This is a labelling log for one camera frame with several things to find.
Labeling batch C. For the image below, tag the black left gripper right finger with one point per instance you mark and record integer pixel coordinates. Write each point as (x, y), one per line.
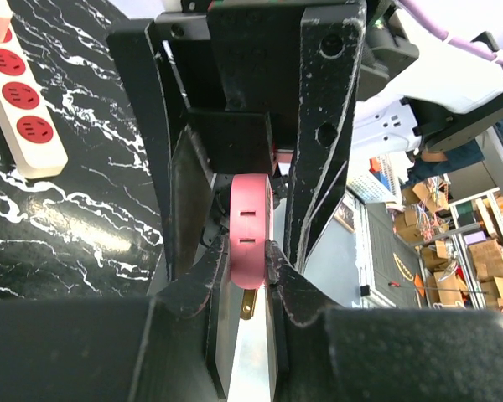
(320, 351)

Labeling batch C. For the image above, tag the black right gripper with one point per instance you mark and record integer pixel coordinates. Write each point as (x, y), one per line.
(249, 79)

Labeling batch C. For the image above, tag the beige red power strip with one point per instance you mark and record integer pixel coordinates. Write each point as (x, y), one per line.
(25, 121)

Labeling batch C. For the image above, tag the pink square socket adapter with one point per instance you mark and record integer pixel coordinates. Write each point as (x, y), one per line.
(251, 227)

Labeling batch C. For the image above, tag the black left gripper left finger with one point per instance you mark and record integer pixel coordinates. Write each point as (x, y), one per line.
(165, 347)

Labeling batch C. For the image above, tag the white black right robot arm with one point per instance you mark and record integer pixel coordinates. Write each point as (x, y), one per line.
(418, 87)

